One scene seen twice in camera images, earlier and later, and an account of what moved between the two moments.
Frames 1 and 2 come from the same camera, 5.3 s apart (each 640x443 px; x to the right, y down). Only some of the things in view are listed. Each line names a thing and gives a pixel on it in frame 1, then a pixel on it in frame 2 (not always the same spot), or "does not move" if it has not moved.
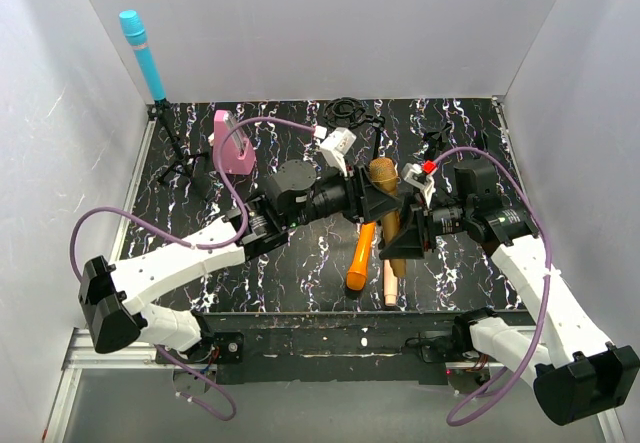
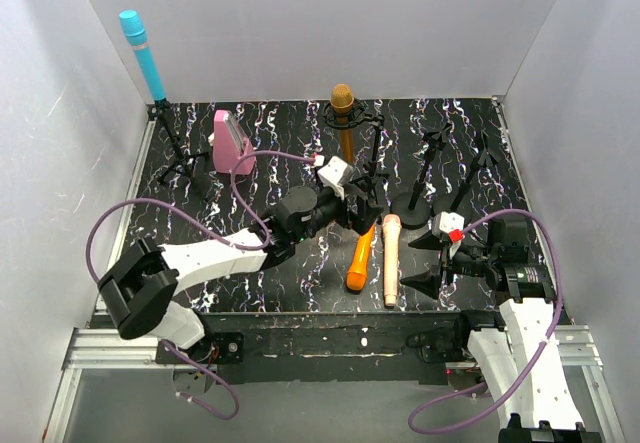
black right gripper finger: x=409 y=241 → x=427 y=283
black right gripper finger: x=410 y=199 → x=427 y=241
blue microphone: x=135 y=32 does not move
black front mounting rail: x=400 y=347 does not move
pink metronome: x=239 y=155 does not move
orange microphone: x=357 y=273 does not move
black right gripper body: x=421 y=224 → x=448 y=262
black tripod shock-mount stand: x=348 y=112 does not move
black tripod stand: x=161 y=108 does not move
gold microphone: x=385 y=172 → x=342 y=102
